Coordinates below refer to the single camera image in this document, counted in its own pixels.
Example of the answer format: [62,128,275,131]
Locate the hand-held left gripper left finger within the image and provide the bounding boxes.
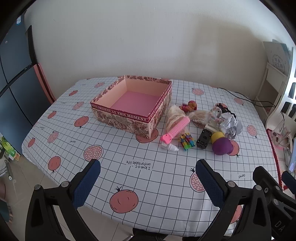
[25,159,107,241]

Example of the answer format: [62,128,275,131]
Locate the paper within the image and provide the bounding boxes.
[217,113,243,139]

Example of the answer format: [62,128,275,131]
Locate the white plastic frame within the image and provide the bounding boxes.
[205,123,222,135]

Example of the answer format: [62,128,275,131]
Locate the floral gift box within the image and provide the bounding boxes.
[90,75,173,141]

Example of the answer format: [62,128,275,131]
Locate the desktop with grid tablecloth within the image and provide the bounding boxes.
[21,77,281,237]

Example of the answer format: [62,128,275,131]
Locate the pastel pipe cleaner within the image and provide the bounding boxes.
[208,107,226,124]

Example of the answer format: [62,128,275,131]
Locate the purple ball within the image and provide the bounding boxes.
[212,137,234,155]

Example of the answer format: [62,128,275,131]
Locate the white chair back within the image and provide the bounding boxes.
[266,53,296,130]

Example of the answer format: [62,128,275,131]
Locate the black cable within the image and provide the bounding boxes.
[217,87,278,108]

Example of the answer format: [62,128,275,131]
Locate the dark refrigerator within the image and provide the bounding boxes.
[0,13,56,149]

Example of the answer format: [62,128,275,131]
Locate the pink board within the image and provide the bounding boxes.
[32,63,56,103]

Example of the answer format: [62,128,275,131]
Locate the pink chair cushion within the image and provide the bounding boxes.
[265,128,296,193]

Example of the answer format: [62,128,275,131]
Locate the black toy car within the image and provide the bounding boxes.
[196,128,213,150]

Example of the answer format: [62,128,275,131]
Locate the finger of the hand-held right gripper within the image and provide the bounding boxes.
[281,170,296,200]
[253,166,285,204]

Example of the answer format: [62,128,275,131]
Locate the pink hair roller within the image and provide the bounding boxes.
[161,117,190,144]

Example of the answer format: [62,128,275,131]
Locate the colourful plastic clips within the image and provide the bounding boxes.
[180,133,196,151]

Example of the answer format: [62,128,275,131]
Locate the white rack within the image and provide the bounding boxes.
[255,40,294,118]

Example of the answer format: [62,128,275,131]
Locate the small white bottle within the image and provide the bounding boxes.
[161,142,179,152]

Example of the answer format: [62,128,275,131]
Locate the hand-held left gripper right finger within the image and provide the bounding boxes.
[195,159,273,241]

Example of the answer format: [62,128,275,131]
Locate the black toy spider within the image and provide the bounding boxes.
[215,103,236,118]

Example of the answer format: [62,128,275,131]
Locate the green packet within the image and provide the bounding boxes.
[0,136,21,161]

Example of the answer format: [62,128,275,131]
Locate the yellow ball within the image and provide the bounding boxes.
[210,132,225,144]

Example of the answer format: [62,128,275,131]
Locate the toy dog figure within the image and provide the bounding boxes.
[182,101,198,113]

